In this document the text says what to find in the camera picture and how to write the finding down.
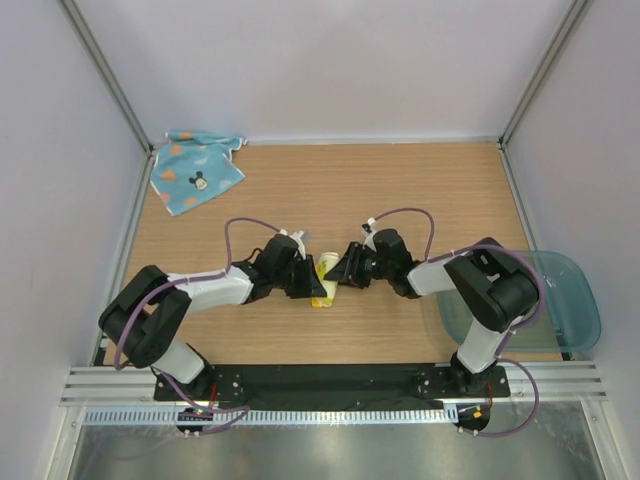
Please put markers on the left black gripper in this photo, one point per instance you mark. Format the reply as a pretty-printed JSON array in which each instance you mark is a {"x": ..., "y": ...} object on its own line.
[{"x": 310, "y": 285}]

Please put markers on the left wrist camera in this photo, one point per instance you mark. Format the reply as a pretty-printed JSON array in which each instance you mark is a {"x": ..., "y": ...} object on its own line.
[{"x": 281, "y": 253}]

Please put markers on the teal transparent plastic tub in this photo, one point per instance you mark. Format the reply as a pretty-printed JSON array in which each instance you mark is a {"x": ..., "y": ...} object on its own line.
[{"x": 570, "y": 322}]

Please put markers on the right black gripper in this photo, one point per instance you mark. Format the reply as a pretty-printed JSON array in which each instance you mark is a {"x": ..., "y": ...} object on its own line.
[{"x": 347, "y": 270}]

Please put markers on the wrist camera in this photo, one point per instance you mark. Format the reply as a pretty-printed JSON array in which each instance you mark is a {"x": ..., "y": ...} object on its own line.
[
  {"x": 389, "y": 246},
  {"x": 281, "y": 253}
]

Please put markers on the blue cartoon mouse towel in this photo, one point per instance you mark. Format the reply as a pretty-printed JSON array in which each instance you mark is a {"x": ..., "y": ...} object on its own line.
[{"x": 194, "y": 167}]

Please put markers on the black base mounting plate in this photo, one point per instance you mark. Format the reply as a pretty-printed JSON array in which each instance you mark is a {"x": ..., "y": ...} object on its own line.
[{"x": 333, "y": 386}]

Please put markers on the aluminium frame rail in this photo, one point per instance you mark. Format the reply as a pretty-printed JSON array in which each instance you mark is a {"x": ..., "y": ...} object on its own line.
[{"x": 548, "y": 381}]

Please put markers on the yellow green crocodile towel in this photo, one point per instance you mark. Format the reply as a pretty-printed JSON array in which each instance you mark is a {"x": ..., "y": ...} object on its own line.
[{"x": 326, "y": 262}]

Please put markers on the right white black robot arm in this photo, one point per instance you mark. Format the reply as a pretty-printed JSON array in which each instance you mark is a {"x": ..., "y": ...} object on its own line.
[{"x": 499, "y": 287}]

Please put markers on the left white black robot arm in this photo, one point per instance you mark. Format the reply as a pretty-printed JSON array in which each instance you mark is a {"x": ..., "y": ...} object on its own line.
[{"x": 144, "y": 318}]

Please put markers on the white slotted cable duct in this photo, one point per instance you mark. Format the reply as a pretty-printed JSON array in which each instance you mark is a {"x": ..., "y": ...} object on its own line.
[{"x": 181, "y": 415}]

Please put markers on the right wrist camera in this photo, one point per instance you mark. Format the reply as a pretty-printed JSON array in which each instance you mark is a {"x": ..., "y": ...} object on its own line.
[{"x": 389, "y": 246}]

